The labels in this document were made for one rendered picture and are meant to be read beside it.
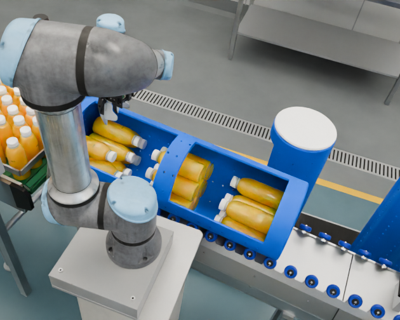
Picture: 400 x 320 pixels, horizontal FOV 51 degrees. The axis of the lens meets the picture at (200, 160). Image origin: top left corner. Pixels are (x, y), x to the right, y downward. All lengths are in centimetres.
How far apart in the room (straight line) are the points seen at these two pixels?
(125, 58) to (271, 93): 317
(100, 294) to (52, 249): 154
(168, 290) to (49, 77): 69
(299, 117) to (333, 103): 200
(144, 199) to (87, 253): 27
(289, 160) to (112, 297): 105
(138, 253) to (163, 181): 35
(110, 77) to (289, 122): 130
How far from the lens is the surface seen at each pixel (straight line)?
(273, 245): 136
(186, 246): 126
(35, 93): 75
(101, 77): 69
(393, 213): 223
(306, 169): 190
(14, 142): 166
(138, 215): 97
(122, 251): 110
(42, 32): 73
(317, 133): 189
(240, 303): 249
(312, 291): 155
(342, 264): 164
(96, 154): 154
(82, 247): 119
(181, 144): 141
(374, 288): 165
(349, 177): 331
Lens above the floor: 222
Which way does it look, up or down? 47 degrees down
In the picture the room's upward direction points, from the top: 9 degrees clockwise
